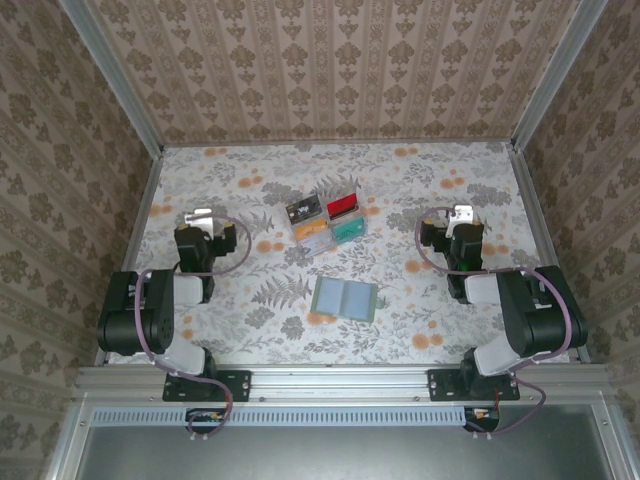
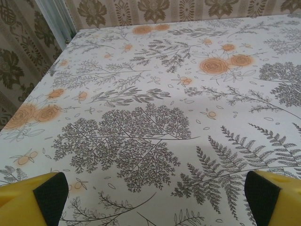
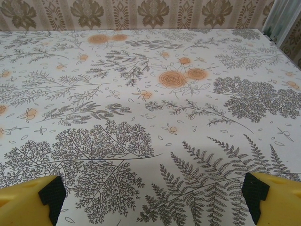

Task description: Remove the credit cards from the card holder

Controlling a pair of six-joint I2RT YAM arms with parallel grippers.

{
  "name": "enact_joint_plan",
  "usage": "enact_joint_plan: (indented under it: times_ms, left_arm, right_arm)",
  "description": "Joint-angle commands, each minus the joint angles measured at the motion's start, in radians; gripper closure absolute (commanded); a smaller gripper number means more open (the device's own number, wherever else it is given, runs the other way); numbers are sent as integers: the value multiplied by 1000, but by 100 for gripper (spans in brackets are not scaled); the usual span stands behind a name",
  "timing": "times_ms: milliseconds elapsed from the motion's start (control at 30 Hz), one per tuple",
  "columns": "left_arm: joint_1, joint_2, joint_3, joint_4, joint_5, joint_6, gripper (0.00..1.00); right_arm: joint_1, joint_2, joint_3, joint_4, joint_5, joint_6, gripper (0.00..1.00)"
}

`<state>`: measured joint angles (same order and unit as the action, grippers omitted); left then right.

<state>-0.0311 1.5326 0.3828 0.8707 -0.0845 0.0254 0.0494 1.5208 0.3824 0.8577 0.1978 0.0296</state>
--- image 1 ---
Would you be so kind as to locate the orange credit card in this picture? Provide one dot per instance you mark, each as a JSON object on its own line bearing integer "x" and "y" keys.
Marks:
{"x": 311, "y": 231}

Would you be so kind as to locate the white photo ID card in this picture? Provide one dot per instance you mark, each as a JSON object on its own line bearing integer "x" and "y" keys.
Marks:
{"x": 319, "y": 246}

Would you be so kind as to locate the clear acrylic card organizer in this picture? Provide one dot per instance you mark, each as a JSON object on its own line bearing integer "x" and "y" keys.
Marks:
{"x": 324, "y": 220}

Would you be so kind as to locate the green card holder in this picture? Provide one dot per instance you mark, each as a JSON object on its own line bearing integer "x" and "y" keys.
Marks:
{"x": 350, "y": 300}

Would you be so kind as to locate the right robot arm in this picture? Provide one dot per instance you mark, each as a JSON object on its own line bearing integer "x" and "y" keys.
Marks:
{"x": 540, "y": 320}

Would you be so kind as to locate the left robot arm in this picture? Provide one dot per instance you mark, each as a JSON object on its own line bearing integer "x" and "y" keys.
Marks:
{"x": 135, "y": 310}

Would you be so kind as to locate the black credit card white logo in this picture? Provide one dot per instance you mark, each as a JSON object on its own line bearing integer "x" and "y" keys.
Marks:
{"x": 302, "y": 209}

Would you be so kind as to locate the green card deck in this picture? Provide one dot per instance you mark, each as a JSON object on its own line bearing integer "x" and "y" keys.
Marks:
{"x": 350, "y": 231}

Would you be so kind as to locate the red credit card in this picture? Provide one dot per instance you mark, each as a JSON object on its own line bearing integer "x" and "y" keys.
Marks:
{"x": 342, "y": 205}

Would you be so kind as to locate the floral tablecloth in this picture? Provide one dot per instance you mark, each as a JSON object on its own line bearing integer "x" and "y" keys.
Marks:
{"x": 225, "y": 175}

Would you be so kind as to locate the grey metal panel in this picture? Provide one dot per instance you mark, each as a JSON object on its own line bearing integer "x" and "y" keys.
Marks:
{"x": 340, "y": 455}

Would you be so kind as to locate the aluminium side rail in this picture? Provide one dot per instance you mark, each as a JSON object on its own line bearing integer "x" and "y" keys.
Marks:
{"x": 550, "y": 240}
{"x": 130, "y": 250}

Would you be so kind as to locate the thin aluminium wall rail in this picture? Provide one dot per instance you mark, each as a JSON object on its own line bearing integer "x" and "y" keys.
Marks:
{"x": 340, "y": 144}

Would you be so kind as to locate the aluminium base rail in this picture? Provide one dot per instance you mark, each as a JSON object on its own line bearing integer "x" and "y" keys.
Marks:
{"x": 340, "y": 382}

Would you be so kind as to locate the aluminium corner post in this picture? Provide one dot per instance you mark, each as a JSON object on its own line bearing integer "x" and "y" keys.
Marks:
{"x": 113, "y": 75}
{"x": 558, "y": 75}

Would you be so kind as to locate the aluminium lower frame rail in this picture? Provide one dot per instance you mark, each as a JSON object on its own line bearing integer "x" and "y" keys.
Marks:
{"x": 62, "y": 440}
{"x": 614, "y": 440}

